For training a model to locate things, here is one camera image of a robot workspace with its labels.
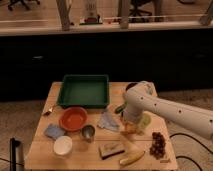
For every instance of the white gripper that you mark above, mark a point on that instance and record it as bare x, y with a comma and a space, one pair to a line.
139, 130

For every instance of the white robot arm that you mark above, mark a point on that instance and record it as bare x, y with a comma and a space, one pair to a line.
140, 97

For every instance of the light green cup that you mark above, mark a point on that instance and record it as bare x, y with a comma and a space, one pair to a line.
145, 121

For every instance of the small metal cup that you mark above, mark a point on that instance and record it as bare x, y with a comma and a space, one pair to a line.
88, 132

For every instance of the green cucumber toy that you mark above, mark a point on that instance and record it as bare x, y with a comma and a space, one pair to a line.
120, 108

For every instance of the light blue cloth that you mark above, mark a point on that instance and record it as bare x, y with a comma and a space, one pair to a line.
106, 121

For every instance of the dark red bowl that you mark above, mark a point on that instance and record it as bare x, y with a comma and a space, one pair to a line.
130, 85

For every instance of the bunch of dark grapes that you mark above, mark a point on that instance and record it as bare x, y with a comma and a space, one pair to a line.
158, 145

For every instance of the yellow banana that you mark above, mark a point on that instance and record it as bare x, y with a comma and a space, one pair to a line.
131, 158

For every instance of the wooden block eraser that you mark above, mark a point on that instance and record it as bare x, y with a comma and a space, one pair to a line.
110, 149

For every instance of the orange plastic bowl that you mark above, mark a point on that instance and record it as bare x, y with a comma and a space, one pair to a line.
73, 119

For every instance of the green plastic tray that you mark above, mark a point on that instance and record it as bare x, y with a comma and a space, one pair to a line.
88, 91

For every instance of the blue sponge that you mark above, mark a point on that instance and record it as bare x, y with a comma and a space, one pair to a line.
54, 131

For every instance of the black stand post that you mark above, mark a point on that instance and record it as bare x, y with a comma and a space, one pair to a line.
14, 144

